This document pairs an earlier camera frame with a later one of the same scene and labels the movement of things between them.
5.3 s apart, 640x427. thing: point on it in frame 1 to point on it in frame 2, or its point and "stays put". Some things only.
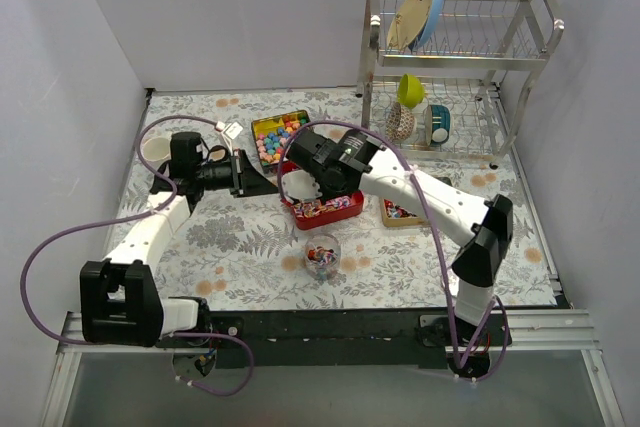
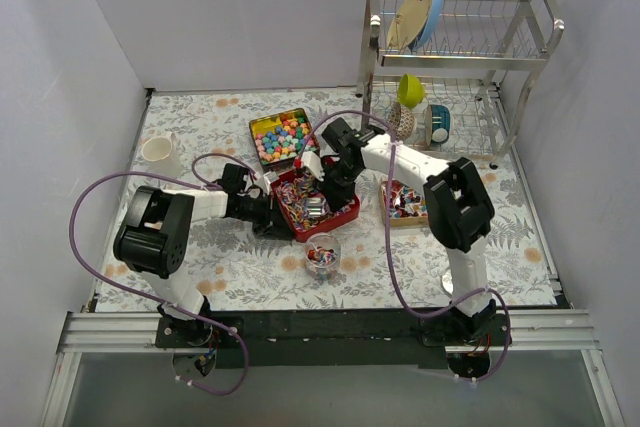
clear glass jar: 322,253 stays put
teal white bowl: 437,124 stays put
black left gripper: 238,174 to 273,220
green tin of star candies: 271,135 stays put
